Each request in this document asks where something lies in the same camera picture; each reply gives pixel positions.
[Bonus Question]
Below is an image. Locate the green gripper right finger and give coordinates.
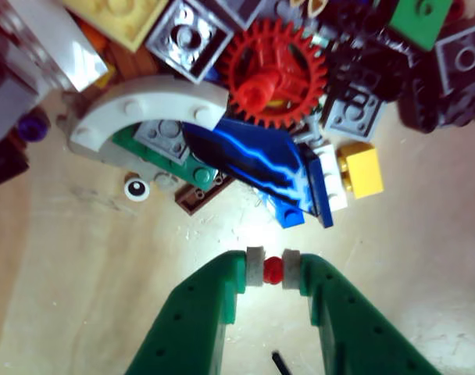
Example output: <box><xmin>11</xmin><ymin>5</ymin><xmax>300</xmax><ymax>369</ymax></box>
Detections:
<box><xmin>280</xmin><ymin>248</ymin><xmax>444</xmax><ymax>375</ymax></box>

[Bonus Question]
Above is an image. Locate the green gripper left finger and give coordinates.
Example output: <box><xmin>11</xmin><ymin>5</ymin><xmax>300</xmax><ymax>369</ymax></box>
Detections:
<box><xmin>126</xmin><ymin>245</ymin><xmax>266</xmax><ymax>375</ymax></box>

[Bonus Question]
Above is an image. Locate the black bulky piece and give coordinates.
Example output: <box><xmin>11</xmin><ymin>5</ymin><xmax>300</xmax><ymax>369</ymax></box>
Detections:
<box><xmin>324</xmin><ymin>22</ymin><xmax>475</xmax><ymax>134</ymax></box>

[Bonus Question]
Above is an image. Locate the grey small studded plate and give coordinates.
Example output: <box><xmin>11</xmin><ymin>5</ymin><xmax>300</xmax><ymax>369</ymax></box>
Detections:
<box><xmin>133</xmin><ymin>119</ymin><xmax>192</xmax><ymax>166</ymax></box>

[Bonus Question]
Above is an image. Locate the dark brown flat tile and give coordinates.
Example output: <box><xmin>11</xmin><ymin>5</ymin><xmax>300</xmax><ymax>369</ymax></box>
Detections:
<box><xmin>174</xmin><ymin>176</ymin><xmax>235</xmax><ymax>216</ymax></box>

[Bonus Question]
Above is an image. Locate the white smooth slope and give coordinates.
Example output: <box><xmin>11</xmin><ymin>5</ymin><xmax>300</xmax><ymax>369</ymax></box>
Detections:
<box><xmin>5</xmin><ymin>0</ymin><xmax>110</xmax><ymax>94</ymax></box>

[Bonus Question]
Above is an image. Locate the dark grey hollow brick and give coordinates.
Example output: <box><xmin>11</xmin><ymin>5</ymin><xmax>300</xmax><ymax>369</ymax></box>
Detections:
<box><xmin>145</xmin><ymin>0</ymin><xmax>235</xmax><ymax>85</ymax></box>

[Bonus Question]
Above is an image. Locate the purple round stud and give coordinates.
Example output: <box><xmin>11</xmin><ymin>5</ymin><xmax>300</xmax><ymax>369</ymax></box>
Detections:
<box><xmin>17</xmin><ymin>112</ymin><xmax>52</xmax><ymax>142</ymax></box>

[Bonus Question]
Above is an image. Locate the yellow small brick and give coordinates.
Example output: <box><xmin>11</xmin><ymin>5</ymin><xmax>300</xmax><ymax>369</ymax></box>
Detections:
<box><xmin>336</xmin><ymin>141</ymin><xmax>385</xmax><ymax>200</ymax></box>

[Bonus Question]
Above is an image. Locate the white narrow plate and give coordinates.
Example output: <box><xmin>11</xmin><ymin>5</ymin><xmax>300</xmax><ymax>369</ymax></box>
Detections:
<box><xmin>312</xmin><ymin>143</ymin><xmax>350</xmax><ymax>213</ymax></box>

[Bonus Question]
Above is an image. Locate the white curved arch brick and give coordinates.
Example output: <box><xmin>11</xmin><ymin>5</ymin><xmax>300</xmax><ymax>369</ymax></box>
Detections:
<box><xmin>68</xmin><ymin>75</ymin><xmax>230</xmax><ymax>158</ymax></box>

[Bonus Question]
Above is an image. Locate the grey hollow square brick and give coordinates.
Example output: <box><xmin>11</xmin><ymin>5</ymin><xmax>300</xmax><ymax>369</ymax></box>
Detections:
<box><xmin>434</xmin><ymin>18</ymin><xmax>475</xmax><ymax>98</ymax></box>

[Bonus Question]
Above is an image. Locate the brown wooden-look piece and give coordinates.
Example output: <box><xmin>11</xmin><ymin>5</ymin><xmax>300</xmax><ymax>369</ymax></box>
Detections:
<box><xmin>105</xmin><ymin>41</ymin><xmax>161</xmax><ymax>82</ymax></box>

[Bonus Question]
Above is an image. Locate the green studded plate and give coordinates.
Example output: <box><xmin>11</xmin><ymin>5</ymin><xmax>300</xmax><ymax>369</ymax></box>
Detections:
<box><xmin>111</xmin><ymin>123</ymin><xmax>220</xmax><ymax>193</ymax></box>

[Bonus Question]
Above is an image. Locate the grey brick with hollow underside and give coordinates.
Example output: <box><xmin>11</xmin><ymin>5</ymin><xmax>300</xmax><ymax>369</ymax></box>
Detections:
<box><xmin>322</xmin><ymin>87</ymin><xmax>388</xmax><ymax>142</ymax></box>

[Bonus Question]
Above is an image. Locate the yellow studded plate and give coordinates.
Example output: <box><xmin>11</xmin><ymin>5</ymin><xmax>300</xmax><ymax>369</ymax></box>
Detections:
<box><xmin>60</xmin><ymin>0</ymin><xmax>170</xmax><ymax>52</ymax></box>

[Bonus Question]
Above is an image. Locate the thin black bar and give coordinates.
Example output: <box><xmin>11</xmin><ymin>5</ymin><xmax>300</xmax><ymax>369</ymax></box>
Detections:
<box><xmin>271</xmin><ymin>351</ymin><xmax>291</xmax><ymax>375</ymax></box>

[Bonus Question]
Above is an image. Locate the dark maroon plate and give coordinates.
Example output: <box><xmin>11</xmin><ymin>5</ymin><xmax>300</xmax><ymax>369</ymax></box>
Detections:
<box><xmin>0</xmin><ymin>149</ymin><xmax>30</xmax><ymax>191</ymax></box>

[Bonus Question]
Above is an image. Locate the grey bracket piece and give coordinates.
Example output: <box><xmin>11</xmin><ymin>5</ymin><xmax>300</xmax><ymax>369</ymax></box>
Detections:
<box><xmin>56</xmin><ymin>92</ymin><xmax>180</xmax><ymax>193</ymax></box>

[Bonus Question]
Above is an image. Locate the small red round stud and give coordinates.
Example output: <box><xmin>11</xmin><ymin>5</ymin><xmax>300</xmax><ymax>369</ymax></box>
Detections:
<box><xmin>262</xmin><ymin>255</ymin><xmax>284</xmax><ymax>284</ymax></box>

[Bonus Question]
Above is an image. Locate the light grey brick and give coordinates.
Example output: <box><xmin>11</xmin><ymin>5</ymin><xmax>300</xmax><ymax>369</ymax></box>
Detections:
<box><xmin>0</xmin><ymin>73</ymin><xmax>40</xmax><ymax>142</ymax></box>

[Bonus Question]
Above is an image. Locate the green square brick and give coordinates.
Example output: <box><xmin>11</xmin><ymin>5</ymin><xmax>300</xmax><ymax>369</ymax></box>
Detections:
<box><xmin>387</xmin><ymin>0</ymin><xmax>454</xmax><ymax>52</ymax></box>

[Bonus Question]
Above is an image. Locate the dark blue thin plate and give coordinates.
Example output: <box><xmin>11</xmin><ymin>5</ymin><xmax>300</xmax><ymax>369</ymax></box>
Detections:
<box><xmin>298</xmin><ymin>142</ymin><xmax>335</xmax><ymax>229</ymax></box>

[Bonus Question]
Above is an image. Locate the grey small technic joint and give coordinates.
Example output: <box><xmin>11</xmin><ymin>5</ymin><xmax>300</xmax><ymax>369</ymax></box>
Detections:
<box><xmin>295</xmin><ymin>116</ymin><xmax>325</xmax><ymax>145</ymax></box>

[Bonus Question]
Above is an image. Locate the white round eye tile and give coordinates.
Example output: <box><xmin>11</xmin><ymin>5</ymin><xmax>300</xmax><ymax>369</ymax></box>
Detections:
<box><xmin>123</xmin><ymin>177</ymin><xmax>151</xmax><ymax>202</ymax></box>

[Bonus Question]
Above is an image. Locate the red gear wheel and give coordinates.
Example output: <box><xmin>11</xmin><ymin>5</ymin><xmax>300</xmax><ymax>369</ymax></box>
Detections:
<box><xmin>226</xmin><ymin>18</ymin><xmax>329</xmax><ymax>129</ymax></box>

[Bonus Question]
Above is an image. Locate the blue lightning print piece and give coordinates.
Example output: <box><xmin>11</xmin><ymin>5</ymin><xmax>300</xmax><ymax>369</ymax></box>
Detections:
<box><xmin>181</xmin><ymin>118</ymin><xmax>316</xmax><ymax>216</ymax></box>

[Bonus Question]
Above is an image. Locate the red technic pin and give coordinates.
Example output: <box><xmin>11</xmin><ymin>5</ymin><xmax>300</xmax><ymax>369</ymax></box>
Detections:
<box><xmin>236</xmin><ymin>71</ymin><xmax>282</xmax><ymax>111</ymax></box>

